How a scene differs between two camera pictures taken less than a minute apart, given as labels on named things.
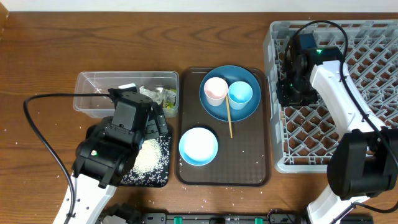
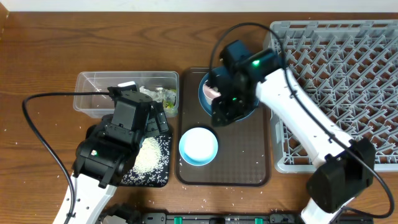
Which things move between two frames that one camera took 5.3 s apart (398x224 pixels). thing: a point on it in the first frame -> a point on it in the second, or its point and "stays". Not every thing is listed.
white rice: [148, 157] stays
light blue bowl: [198, 146] stays
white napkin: [157, 96] stays
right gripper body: [295, 92] -> [231, 107]
